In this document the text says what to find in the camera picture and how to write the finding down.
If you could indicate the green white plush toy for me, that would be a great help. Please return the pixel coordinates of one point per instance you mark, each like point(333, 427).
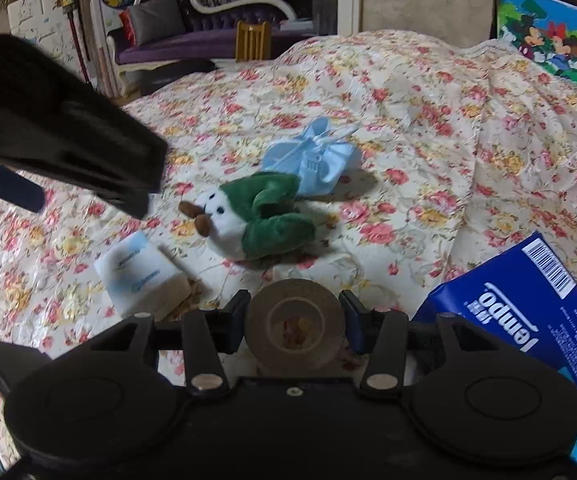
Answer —
point(268, 220)

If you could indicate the grey cushion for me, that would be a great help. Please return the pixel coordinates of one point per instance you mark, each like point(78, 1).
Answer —
point(158, 20)

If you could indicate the white tissue packet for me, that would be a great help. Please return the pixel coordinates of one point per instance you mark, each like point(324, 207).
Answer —
point(138, 275)

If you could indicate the white brick pattern cabinet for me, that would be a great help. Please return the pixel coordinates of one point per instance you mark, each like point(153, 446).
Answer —
point(43, 25)

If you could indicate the wooden chair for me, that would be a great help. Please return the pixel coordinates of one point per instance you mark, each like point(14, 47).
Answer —
point(252, 42)

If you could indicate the brown tape roll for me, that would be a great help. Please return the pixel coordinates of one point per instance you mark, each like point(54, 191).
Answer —
point(293, 325)

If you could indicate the grey bin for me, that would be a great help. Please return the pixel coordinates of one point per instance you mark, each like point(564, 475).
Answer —
point(324, 15)

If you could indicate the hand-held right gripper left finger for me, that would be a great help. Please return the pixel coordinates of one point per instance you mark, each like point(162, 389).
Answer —
point(236, 321)

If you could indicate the red cushion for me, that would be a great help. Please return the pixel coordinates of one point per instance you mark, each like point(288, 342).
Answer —
point(128, 27)

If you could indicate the blue tissue box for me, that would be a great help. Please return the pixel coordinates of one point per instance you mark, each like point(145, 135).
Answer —
point(518, 310)

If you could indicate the black stool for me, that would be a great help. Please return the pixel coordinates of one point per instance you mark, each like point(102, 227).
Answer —
point(178, 75)

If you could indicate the Mickey Mouse picture book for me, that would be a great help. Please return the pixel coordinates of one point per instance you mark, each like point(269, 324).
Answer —
point(543, 35)

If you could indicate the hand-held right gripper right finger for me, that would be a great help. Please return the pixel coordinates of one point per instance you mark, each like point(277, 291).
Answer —
point(351, 322)

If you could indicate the floral bedspread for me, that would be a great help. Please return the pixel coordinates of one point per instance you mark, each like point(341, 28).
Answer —
point(418, 135)

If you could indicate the purple chaise lounge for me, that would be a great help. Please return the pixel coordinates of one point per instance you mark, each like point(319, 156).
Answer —
point(203, 40)

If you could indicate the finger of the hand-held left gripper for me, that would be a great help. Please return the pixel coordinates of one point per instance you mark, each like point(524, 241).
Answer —
point(16, 190)
point(118, 155)

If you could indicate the light blue cloth pouch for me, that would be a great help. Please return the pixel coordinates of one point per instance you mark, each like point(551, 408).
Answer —
point(313, 157)

